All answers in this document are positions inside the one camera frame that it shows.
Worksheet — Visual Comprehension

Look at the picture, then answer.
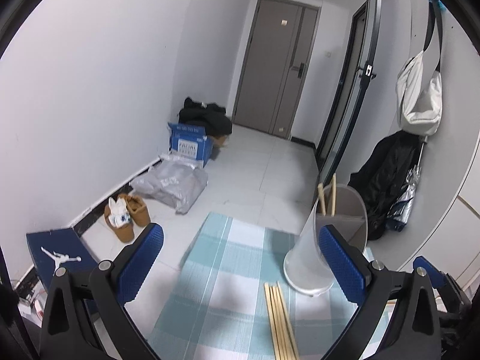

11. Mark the black clothes pile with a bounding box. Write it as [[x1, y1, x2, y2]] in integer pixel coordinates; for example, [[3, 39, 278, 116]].
[[178, 97, 232, 137]]

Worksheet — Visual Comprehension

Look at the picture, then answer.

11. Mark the black framed glass door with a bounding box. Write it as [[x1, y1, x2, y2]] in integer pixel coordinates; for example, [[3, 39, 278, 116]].
[[316, 0, 383, 185]]

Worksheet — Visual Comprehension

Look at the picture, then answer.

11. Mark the silver folded umbrella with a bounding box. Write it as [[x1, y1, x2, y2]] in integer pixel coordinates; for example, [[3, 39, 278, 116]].
[[385, 136, 428, 233]]

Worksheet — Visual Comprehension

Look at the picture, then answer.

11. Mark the teal plaid placemat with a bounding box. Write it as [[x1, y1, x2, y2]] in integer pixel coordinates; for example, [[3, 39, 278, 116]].
[[148, 212, 356, 359]]

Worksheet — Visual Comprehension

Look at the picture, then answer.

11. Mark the black hanging jacket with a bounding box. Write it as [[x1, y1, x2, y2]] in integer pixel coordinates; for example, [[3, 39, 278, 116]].
[[348, 131, 421, 241]]

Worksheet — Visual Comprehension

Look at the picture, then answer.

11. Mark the brown slipper right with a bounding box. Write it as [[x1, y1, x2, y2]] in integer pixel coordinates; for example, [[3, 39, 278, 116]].
[[119, 193, 151, 227]]

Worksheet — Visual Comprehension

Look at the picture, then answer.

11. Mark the white hanging bag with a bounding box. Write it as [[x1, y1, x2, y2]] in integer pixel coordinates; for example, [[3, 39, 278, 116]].
[[395, 51, 443, 137]]

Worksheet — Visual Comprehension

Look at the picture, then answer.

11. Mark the bamboo chopstick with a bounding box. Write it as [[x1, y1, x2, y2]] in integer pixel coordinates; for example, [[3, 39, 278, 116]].
[[329, 173, 337, 216], [277, 282, 299, 360], [268, 286, 288, 359], [264, 283, 282, 360], [317, 183, 326, 216], [273, 286, 294, 359]]

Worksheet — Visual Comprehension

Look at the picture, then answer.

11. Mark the grey entrance door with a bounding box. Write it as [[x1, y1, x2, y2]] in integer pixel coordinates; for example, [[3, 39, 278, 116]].
[[233, 0, 320, 139]]

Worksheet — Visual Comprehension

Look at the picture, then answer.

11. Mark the blue cardboard box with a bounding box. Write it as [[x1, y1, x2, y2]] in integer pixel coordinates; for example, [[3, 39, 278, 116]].
[[168, 123, 213, 167]]

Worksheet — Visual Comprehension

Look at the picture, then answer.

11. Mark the grey plastic bag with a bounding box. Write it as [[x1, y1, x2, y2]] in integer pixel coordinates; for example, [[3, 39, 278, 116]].
[[130, 154, 208, 215]]

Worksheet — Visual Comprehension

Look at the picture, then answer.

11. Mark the white utensil holder cup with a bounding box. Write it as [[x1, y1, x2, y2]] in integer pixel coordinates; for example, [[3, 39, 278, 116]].
[[283, 184, 368, 296]]

